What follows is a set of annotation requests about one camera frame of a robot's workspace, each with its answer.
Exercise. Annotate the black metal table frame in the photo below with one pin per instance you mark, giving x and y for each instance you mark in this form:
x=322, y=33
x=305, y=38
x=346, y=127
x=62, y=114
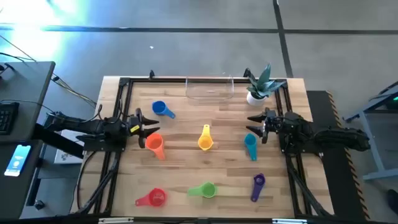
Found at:
x=161, y=80

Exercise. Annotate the white plant pot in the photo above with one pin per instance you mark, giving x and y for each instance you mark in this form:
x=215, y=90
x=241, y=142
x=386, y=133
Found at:
x=253, y=100

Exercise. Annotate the dark grey desk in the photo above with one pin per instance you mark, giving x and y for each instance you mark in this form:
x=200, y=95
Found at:
x=28, y=81

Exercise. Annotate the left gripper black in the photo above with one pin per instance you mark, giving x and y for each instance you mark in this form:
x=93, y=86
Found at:
x=136, y=127

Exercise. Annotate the teal measuring cup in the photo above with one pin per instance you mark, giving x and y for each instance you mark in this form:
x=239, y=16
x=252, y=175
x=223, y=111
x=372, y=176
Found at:
x=250, y=141

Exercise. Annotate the green leafy plant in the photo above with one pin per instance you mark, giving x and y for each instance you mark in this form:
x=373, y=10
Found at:
x=264, y=84

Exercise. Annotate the clear plastic basket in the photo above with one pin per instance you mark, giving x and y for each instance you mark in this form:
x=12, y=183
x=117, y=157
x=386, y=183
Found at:
x=210, y=93

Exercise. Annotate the orange measuring cup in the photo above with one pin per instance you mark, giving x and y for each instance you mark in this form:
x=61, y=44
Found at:
x=154, y=143

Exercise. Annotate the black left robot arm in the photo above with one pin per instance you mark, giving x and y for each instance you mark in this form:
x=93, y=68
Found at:
x=93, y=126

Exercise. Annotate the purple measuring cup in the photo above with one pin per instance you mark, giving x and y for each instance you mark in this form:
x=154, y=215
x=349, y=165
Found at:
x=255, y=193

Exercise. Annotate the red measuring cup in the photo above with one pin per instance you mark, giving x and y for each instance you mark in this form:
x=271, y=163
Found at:
x=157, y=197

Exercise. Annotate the green measuring cup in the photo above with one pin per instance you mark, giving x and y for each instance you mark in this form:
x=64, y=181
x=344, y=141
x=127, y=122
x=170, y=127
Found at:
x=208, y=189

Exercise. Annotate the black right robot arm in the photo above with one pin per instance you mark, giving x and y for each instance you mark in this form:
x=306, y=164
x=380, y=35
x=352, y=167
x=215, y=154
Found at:
x=335, y=138

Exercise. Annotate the white box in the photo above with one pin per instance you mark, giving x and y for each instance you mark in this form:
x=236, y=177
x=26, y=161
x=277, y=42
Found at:
x=65, y=155

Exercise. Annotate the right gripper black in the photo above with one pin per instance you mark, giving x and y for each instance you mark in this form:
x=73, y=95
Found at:
x=271, y=124

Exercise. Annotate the blue measuring cup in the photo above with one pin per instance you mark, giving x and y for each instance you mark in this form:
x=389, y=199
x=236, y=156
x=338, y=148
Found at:
x=158, y=107

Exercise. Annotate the yellow measuring cup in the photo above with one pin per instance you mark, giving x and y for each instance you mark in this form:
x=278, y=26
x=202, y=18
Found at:
x=205, y=143

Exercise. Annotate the silver edge bracket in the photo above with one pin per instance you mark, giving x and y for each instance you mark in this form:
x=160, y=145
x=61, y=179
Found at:
x=289, y=221
x=115, y=220

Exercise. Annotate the blue grey metal stand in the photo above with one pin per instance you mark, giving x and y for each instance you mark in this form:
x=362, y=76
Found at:
x=373, y=140

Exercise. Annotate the black hazard striped mat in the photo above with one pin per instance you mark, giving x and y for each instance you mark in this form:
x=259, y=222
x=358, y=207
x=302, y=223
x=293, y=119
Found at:
x=332, y=174

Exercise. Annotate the black keyboard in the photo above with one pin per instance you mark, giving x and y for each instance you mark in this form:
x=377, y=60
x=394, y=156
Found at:
x=7, y=118

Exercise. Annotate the smartphone with lit screen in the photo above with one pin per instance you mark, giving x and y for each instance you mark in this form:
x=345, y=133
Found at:
x=17, y=160

